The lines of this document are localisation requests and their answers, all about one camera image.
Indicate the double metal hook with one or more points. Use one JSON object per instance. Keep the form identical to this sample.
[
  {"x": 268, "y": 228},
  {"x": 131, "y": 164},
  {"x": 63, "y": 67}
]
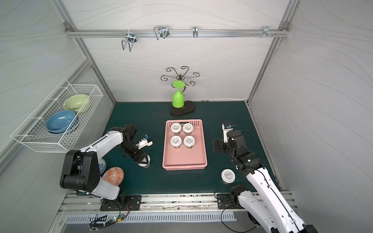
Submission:
[
  {"x": 129, "y": 41},
  {"x": 161, "y": 32}
]

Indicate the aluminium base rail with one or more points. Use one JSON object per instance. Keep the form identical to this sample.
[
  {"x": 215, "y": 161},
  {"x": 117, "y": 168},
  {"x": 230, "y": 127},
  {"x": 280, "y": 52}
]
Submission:
[{"x": 88, "y": 204}]

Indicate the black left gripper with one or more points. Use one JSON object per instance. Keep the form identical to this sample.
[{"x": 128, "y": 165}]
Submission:
[{"x": 140, "y": 154}]

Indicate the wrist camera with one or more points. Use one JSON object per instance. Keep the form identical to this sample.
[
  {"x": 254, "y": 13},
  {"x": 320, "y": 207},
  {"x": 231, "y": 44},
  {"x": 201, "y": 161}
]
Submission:
[
  {"x": 226, "y": 127},
  {"x": 145, "y": 141}
]

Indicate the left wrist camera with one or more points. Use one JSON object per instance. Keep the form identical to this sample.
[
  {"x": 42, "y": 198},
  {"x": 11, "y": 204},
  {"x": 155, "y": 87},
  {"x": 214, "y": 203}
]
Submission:
[{"x": 145, "y": 141}]

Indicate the bronze scroll stand rod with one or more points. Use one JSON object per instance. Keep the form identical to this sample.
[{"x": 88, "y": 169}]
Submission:
[{"x": 183, "y": 76}]

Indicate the double metal hook left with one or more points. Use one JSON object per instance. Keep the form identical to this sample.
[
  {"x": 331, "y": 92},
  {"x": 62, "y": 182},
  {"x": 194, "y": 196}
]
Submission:
[{"x": 129, "y": 41}]

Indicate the green yogurt cup white lid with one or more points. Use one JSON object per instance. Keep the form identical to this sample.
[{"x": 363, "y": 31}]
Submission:
[{"x": 189, "y": 142}]

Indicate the green upside-down wine glass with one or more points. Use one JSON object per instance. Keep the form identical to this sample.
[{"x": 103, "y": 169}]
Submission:
[{"x": 178, "y": 97}]

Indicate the metal hook right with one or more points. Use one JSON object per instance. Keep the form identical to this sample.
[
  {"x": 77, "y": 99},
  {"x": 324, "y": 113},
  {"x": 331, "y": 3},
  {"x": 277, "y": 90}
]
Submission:
[{"x": 265, "y": 33}]

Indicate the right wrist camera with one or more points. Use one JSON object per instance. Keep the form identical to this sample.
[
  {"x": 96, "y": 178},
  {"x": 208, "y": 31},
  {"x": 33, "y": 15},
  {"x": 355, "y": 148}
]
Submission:
[{"x": 226, "y": 127}]

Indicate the single metal hook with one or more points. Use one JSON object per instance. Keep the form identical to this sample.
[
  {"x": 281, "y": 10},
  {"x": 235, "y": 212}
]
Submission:
[{"x": 195, "y": 31}]

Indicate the blue white patterned bowl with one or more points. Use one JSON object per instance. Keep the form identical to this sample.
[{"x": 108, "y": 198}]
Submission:
[{"x": 102, "y": 166}]

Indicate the light green bowl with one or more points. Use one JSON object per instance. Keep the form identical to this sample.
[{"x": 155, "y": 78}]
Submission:
[{"x": 78, "y": 103}]

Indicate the white wire wall basket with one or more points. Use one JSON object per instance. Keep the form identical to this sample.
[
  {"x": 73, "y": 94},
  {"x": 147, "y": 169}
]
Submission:
[{"x": 32, "y": 132}]

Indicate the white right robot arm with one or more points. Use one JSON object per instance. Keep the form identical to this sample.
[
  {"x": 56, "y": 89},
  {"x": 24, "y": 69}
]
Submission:
[{"x": 274, "y": 214}]

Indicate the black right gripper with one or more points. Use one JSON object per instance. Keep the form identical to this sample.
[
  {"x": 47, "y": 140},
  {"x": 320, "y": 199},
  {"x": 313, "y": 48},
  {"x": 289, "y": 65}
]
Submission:
[{"x": 220, "y": 145}]

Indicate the pink plastic basket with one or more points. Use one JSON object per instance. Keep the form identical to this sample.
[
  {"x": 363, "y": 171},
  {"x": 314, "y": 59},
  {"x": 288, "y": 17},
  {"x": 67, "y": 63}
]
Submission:
[{"x": 183, "y": 158}]

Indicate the dark oval stand base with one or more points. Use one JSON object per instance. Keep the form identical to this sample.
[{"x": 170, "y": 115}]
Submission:
[{"x": 188, "y": 107}]

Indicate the double metal hook middle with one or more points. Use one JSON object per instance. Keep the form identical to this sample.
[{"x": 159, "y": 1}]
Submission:
[{"x": 161, "y": 32}]

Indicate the aluminium top rail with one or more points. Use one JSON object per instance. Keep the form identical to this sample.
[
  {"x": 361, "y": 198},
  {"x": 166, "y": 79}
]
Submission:
[{"x": 202, "y": 33}]

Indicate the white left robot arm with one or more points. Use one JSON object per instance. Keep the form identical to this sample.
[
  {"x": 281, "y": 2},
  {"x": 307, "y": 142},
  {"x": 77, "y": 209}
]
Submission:
[{"x": 80, "y": 171}]

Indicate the white slotted cable duct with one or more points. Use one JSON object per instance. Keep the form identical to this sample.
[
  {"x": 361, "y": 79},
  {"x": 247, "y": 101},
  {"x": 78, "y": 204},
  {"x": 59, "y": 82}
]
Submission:
[{"x": 155, "y": 217}]

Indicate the yogurt cup table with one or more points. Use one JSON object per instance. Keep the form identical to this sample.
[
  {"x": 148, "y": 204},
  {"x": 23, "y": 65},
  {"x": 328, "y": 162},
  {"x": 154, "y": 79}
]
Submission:
[
  {"x": 145, "y": 162},
  {"x": 176, "y": 141},
  {"x": 228, "y": 176}
]

